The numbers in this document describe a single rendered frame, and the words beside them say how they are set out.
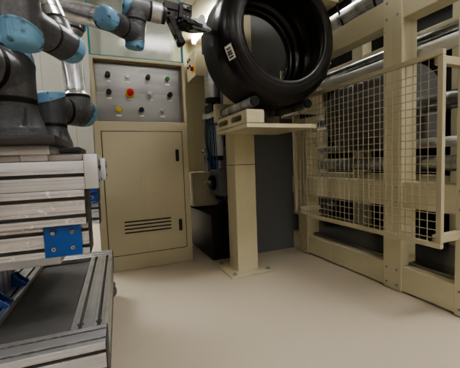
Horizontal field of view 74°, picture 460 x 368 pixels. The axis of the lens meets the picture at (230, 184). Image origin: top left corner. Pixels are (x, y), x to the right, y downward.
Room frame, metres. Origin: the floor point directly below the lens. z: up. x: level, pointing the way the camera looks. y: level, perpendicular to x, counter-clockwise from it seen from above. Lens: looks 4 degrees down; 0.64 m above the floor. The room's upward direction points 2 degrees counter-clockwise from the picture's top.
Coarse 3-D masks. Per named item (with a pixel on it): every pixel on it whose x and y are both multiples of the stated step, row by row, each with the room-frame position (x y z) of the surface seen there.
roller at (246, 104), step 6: (252, 96) 1.35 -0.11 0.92; (240, 102) 1.44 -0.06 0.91; (246, 102) 1.38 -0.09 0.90; (252, 102) 1.35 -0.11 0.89; (258, 102) 1.36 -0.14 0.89; (228, 108) 1.58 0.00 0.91; (234, 108) 1.50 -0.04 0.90; (240, 108) 1.45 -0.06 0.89; (246, 108) 1.42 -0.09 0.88; (222, 114) 1.66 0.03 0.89; (228, 114) 1.60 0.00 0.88
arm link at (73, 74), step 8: (72, 24) 1.35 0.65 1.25; (80, 24) 1.39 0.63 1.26; (80, 32) 1.39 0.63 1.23; (64, 64) 1.35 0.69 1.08; (72, 64) 1.35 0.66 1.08; (80, 64) 1.38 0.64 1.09; (64, 72) 1.35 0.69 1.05; (72, 72) 1.35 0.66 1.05; (80, 72) 1.38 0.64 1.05; (64, 80) 1.36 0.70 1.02; (72, 80) 1.35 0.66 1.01; (80, 80) 1.37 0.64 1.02; (64, 88) 1.36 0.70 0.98; (72, 88) 1.35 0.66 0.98; (80, 88) 1.37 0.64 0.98; (72, 96) 1.33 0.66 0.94; (80, 96) 1.35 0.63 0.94; (88, 96) 1.38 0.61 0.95; (80, 104) 1.34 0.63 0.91; (88, 104) 1.38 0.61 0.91; (80, 112) 1.33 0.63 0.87; (88, 112) 1.37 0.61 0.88; (96, 112) 1.41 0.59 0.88; (80, 120) 1.35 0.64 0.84; (88, 120) 1.38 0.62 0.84
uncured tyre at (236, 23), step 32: (224, 0) 1.30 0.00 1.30; (256, 0) 1.62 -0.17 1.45; (288, 0) 1.59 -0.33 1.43; (320, 0) 1.44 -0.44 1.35; (224, 32) 1.29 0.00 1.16; (288, 32) 1.71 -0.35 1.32; (320, 32) 1.57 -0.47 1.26; (224, 64) 1.33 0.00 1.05; (256, 64) 1.31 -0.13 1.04; (288, 64) 1.71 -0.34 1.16; (320, 64) 1.43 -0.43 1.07; (288, 96) 1.39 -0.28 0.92
